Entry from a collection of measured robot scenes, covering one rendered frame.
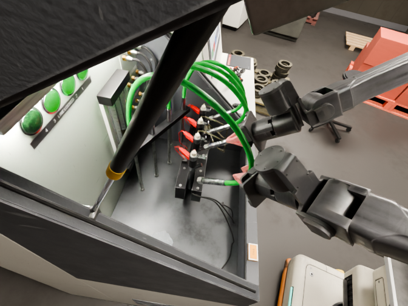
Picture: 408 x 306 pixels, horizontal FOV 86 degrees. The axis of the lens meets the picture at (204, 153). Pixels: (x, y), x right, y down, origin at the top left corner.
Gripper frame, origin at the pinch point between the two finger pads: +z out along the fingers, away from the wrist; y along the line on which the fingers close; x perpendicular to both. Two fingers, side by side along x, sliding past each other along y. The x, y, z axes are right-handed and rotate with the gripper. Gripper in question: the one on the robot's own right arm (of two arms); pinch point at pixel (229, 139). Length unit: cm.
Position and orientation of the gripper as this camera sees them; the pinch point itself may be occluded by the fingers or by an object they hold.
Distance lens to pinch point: 64.0
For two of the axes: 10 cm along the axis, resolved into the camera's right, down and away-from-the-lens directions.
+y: -5.7, -7.0, -4.3
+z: -7.4, 1.9, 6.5
